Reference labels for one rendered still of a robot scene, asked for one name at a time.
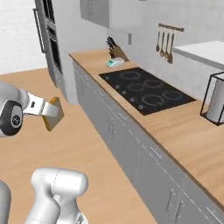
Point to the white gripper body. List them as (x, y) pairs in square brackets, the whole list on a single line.
[(50, 108)]

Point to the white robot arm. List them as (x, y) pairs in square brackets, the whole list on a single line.
[(58, 186)]

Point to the grey tall oven unit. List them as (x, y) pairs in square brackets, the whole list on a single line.
[(65, 43)]

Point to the brown knife block with knives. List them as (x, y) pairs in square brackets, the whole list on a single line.
[(118, 52)]

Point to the grey base cupboard run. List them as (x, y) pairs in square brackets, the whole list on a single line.
[(131, 151)]

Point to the black hob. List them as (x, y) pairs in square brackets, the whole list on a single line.
[(147, 90)]

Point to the brown hanging spoon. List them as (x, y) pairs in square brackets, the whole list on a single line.
[(162, 48), (157, 45), (166, 49)]

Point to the brown hanging spatula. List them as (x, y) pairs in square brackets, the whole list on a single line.
[(171, 55)]

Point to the grey wall socket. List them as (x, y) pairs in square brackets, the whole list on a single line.
[(129, 38)]

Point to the white wall cupboard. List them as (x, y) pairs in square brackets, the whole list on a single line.
[(116, 13)]

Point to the brown utensil rail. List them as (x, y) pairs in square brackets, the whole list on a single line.
[(171, 27)]

